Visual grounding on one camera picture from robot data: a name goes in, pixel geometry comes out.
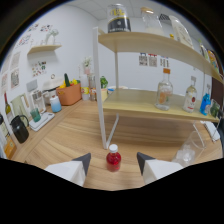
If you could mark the wooden two-tier shelf rack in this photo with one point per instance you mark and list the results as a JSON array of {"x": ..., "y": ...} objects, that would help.
[{"x": 140, "y": 106}]

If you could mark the black and yellow tin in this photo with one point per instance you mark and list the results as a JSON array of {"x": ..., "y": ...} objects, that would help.
[{"x": 118, "y": 20}]

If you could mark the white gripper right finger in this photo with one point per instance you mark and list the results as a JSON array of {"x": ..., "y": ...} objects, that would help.
[{"x": 160, "y": 169}]

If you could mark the blue liquid bottle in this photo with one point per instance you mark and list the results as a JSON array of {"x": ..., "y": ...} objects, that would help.
[{"x": 205, "y": 103}]

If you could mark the orange basket with fruit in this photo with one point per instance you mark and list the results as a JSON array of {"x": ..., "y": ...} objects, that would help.
[{"x": 68, "y": 95}]

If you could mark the green potted plant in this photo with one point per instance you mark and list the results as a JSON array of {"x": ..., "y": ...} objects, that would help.
[{"x": 103, "y": 82}]

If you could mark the black kettle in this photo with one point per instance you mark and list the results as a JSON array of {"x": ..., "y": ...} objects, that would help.
[{"x": 20, "y": 130}]

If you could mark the clear glass with ice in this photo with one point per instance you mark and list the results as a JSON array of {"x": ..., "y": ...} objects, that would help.
[{"x": 188, "y": 151}]

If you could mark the white kitchen scale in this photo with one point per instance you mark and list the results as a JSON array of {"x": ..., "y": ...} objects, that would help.
[{"x": 41, "y": 121}]

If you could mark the large white bottle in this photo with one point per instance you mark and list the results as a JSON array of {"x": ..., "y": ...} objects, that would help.
[{"x": 181, "y": 31}]

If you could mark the small red liquid bottle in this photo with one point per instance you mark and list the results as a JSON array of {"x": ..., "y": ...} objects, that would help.
[{"x": 113, "y": 160}]

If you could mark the blue and white cup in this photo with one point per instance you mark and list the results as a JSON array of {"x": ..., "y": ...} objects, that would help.
[{"x": 55, "y": 105}]

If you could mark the tall glass jar cork lid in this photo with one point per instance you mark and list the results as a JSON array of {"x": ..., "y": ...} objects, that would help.
[{"x": 151, "y": 21}]

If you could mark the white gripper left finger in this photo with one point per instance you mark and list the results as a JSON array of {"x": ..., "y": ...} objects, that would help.
[{"x": 68, "y": 170}]

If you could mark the wooden wall shelf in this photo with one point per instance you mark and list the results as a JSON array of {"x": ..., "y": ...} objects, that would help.
[{"x": 43, "y": 48}]

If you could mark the yellow orange drink can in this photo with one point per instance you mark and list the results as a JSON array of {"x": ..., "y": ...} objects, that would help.
[{"x": 213, "y": 60}]

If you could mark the clear bottle red white label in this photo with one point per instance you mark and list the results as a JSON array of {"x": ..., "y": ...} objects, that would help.
[{"x": 190, "y": 100}]

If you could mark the glass jar of limes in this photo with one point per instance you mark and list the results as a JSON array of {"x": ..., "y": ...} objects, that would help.
[{"x": 215, "y": 108}]

